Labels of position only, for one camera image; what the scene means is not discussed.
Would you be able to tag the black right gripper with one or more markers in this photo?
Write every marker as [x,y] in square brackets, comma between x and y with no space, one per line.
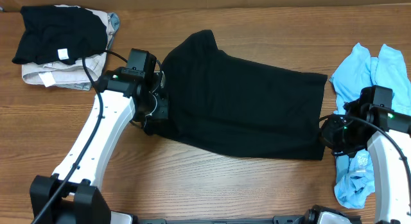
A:
[328,136]

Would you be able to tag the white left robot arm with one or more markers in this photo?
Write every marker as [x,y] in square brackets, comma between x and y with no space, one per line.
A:
[72,194]

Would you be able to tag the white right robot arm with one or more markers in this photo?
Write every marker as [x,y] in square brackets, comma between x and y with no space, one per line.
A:
[385,134]

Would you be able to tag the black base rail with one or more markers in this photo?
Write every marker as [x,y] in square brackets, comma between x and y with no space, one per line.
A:
[298,219]

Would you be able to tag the black t-shirt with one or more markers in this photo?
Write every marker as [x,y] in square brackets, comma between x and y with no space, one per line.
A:
[239,108]

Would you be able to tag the folded black garment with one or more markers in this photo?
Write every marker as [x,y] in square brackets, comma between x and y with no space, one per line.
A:
[62,34]

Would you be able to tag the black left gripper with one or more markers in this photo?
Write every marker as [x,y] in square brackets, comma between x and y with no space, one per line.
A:
[161,110]

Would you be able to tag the light blue t-shirt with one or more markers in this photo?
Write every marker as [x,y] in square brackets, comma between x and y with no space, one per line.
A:
[355,175]

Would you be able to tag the folded beige garment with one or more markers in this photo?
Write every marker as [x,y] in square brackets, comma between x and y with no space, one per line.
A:
[54,73]

